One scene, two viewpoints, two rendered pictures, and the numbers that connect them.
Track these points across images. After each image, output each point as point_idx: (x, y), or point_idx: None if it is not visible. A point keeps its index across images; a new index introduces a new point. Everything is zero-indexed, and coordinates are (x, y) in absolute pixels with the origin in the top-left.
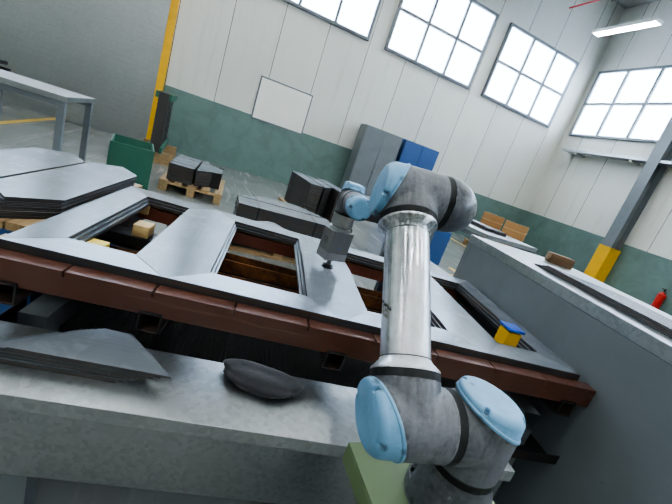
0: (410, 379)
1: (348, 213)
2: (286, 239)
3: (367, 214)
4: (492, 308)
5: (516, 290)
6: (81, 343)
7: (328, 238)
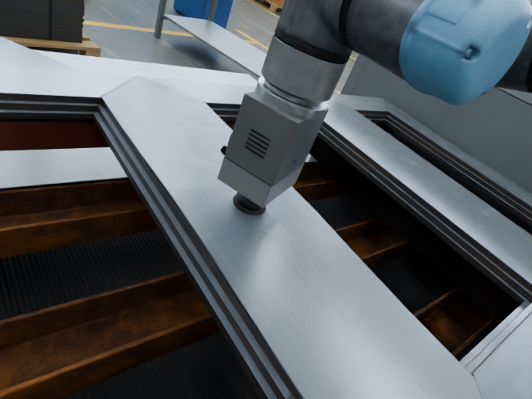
0: None
1: (437, 81)
2: (66, 108)
3: (502, 74)
4: (463, 157)
5: (491, 119)
6: None
7: (269, 142)
